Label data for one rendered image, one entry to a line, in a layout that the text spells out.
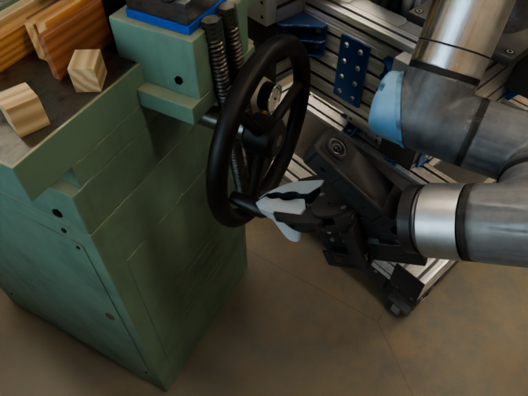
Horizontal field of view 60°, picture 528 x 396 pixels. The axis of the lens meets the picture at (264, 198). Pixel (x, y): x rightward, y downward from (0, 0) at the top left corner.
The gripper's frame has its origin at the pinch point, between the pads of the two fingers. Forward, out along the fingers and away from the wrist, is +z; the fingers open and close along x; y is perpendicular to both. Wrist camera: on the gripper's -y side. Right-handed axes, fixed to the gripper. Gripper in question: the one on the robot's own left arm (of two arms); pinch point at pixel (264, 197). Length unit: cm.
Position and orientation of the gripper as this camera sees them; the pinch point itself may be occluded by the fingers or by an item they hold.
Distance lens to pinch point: 58.7
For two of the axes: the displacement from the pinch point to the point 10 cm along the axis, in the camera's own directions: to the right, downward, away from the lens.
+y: 3.9, 7.7, 5.1
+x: 5.1, -6.4, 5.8
